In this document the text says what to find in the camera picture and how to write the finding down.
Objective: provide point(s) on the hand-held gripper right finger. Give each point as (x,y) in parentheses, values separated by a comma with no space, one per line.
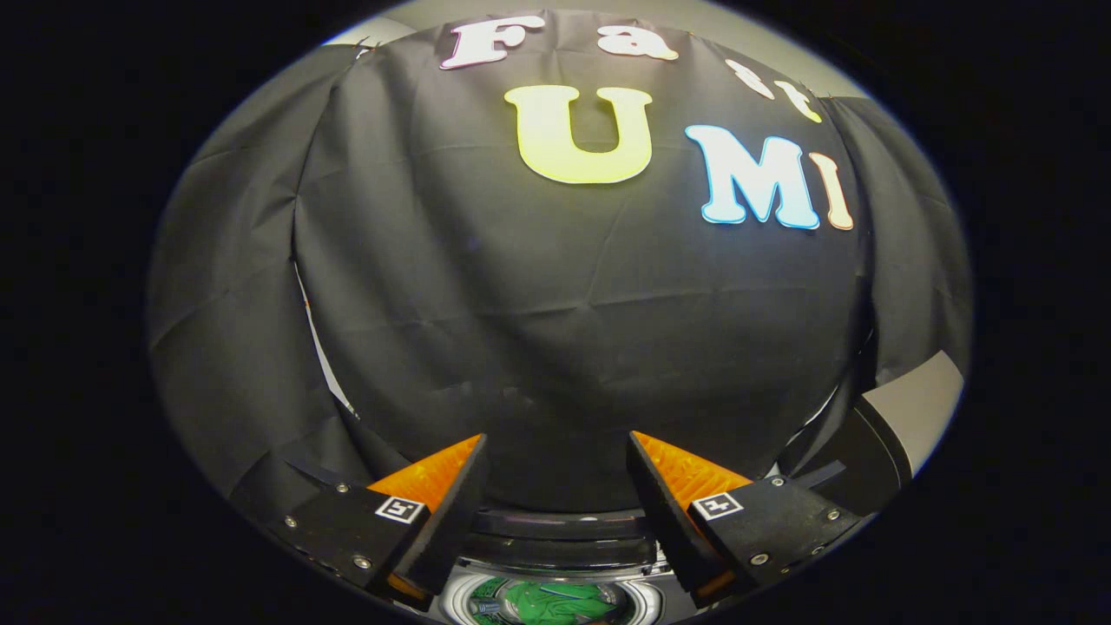
(664,512)

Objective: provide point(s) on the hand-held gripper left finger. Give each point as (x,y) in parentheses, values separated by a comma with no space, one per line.
(456,508)

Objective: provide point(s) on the green polo shirt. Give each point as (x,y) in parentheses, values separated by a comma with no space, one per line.
(555,601)

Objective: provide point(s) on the black backdrop cloth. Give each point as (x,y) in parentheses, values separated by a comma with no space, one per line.
(564,347)

